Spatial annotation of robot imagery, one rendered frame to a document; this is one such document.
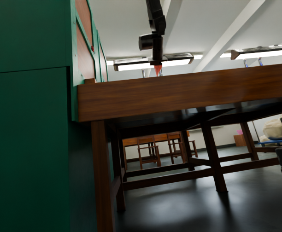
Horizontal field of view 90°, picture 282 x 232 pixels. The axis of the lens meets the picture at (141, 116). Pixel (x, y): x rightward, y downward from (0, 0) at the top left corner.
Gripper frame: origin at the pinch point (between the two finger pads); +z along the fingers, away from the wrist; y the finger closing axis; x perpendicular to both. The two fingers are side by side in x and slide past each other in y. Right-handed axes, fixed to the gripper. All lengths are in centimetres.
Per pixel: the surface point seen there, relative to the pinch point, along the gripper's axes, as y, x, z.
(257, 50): -88, -28, -1
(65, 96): 45, 22, -3
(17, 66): 66, 9, -13
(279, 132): -268, -83, 174
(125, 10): 4, -255, -28
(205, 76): -21.3, 15.6, -2.9
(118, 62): 22.8, -27.8, -0.5
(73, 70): 42.1, 12.6, -10.7
